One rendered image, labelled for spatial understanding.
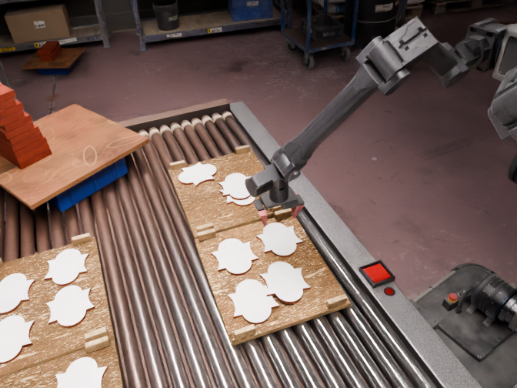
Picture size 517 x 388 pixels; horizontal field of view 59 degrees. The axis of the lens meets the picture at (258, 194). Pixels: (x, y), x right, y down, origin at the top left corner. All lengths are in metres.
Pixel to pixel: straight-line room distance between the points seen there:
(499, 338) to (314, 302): 1.12
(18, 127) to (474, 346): 1.96
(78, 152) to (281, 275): 0.93
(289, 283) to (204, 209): 0.45
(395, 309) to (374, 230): 1.58
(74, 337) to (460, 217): 2.44
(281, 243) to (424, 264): 1.46
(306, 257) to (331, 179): 1.88
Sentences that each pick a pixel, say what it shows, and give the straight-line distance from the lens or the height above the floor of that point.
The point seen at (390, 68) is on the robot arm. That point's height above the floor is 1.56.
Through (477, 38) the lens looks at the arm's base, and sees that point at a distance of 1.48.
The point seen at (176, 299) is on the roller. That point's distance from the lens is 1.38.
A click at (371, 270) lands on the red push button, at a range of 1.43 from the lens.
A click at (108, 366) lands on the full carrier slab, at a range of 1.28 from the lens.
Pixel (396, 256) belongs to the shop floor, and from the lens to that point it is 2.79.
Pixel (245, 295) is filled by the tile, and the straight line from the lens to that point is 1.32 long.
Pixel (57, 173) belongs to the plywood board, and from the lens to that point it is 1.77.
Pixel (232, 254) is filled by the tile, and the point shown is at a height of 0.95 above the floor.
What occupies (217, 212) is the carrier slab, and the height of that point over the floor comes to 0.94.
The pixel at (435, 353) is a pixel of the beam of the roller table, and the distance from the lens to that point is 1.31.
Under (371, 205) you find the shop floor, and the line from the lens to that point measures 3.09.
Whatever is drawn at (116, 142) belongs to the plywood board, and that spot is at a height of 1.04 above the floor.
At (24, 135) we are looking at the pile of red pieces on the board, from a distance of 1.82.
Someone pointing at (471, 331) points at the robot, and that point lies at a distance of 2.23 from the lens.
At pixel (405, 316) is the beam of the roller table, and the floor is 0.92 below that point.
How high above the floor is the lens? 1.98
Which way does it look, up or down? 39 degrees down
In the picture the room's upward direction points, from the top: 3 degrees counter-clockwise
